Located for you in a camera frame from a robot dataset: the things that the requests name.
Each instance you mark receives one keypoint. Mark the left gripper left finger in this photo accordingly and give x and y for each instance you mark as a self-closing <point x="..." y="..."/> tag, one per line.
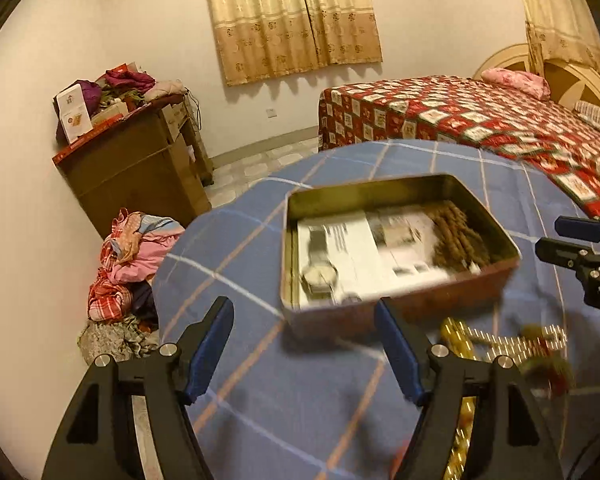
<point x="96" y="438"/>

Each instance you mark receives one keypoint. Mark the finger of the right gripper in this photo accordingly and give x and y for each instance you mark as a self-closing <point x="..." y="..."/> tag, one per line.
<point x="563" y="254"/>
<point x="578" y="228"/>

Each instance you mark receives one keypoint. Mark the red cord coin charm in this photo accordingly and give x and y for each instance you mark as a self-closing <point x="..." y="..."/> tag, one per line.
<point x="544" y="358"/>

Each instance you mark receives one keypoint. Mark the silver wristwatch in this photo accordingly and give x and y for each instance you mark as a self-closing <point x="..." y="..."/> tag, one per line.
<point x="319" y="276"/>

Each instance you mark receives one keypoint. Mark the pile of clothes on floor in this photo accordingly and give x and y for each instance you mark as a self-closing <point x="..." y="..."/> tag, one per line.
<point x="121" y="311"/>

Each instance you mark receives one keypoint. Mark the striped pillow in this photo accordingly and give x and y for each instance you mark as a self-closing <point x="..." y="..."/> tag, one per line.
<point x="589" y="113"/>

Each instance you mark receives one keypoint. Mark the printed paper leaflet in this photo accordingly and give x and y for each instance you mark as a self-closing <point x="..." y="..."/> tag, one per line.
<point x="377" y="253"/>

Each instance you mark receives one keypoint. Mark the pink metal tin box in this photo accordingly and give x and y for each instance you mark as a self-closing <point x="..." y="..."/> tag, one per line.
<point x="471" y="244"/>

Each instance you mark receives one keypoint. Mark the cream wooden headboard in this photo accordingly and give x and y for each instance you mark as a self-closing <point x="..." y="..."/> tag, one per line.
<point x="569" y="82"/>

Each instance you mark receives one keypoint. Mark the blue plaid tablecloth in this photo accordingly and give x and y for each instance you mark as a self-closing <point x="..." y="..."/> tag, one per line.
<point x="284" y="407"/>

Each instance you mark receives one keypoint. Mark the pink pillow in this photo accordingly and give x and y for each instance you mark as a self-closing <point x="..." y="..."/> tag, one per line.
<point x="531" y="84"/>

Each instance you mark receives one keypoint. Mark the red patchwork bedspread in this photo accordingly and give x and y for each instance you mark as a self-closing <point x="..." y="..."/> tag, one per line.
<point x="450" y="109"/>

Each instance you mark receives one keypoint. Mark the beige curtain at right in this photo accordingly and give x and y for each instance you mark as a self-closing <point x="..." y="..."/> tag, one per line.
<point x="562" y="30"/>

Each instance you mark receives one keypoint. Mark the brown wooden cabinet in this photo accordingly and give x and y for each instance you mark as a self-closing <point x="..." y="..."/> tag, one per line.
<point x="152" y="162"/>

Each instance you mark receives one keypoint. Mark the flat red box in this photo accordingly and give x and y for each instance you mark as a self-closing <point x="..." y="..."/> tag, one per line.
<point x="81" y="141"/>

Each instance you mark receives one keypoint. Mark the white product box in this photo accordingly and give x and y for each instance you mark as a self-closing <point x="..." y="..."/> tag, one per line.
<point x="73" y="113"/>

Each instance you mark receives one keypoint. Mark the pile of clothes on cabinet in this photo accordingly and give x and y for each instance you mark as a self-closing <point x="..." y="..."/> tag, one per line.
<point x="116" y="93"/>

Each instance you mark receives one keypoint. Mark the beige patterned window curtain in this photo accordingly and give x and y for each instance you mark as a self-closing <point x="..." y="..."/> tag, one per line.
<point x="267" y="39"/>

